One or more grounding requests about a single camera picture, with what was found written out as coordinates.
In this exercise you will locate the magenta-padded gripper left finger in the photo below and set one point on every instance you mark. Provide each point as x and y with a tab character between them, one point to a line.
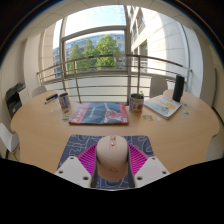
74	170

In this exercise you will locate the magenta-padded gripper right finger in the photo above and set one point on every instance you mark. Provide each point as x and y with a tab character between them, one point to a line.
151	169

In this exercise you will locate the beige computer mouse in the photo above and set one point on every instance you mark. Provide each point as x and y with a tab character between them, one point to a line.
112	156

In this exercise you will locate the blue patterned mouse pad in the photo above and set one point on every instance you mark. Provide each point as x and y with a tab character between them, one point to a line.
80	143

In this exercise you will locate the red and blue magazine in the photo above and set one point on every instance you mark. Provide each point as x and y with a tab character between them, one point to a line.
100	113

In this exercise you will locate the light illustrated magazine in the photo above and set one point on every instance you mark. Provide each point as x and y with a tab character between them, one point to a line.
163	106

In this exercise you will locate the round blue sticker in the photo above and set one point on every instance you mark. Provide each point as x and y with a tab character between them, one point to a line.
186	112

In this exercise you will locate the printed mug with plant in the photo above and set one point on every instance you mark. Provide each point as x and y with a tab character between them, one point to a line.
136	103

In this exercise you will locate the white chair with wooden legs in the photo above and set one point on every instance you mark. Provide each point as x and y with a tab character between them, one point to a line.
8	138

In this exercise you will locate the small blue white box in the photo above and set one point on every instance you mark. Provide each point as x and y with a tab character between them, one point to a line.
51	97

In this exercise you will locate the black drink bottle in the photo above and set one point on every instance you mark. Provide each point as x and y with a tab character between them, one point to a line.
178	88

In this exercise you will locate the black and white printer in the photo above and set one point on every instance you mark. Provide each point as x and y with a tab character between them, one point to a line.
14	100

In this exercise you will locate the metal balcony railing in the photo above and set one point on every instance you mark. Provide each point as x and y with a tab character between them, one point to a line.
110	56

